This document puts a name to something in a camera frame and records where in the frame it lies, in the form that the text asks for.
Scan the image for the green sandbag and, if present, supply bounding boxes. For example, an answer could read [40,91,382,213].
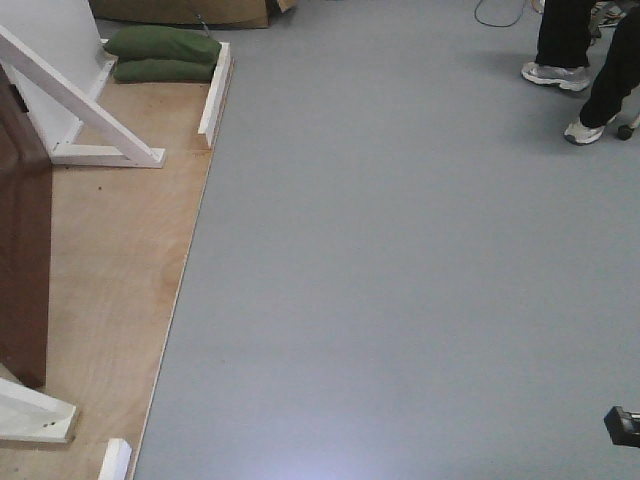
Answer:
[113,59,216,83]
[104,25,222,64]

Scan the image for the grey white sneaker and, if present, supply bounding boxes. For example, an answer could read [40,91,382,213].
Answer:
[521,62,591,92]

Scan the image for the plywood base platform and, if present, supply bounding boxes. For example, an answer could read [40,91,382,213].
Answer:
[1,83,212,479]

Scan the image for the person leg black trousers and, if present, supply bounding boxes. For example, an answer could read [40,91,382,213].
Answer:
[579,7,639,129]
[535,0,595,69]

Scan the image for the person right leg black trousers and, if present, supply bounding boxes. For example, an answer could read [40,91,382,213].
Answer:
[579,7,639,129]

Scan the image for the white wooden base frame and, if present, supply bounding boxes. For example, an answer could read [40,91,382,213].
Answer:
[1,378,132,479]

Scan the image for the white edge rail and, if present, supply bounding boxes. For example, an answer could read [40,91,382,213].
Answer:
[198,42,233,149]

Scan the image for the brown wooden door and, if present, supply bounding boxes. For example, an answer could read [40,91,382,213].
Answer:
[1,72,52,388]

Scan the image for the white door frame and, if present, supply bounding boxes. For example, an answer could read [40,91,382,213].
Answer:
[1,1,111,166]

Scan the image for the black robot part corner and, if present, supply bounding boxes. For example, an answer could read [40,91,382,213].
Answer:
[604,406,640,448]

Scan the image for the lower green sandbag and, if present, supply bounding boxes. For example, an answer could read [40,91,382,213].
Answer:
[113,59,216,83]

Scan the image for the upper green sandbag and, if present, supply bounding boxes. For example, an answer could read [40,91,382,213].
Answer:
[104,25,222,64]

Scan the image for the white diagonal wooden brace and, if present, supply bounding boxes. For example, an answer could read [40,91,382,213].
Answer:
[1,27,166,168]

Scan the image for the person left leg black trousers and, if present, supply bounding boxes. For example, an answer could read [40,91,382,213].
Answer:
[535,0,595,69]

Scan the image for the cardboard box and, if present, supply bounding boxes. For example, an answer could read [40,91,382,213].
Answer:
[89,0,298,29]

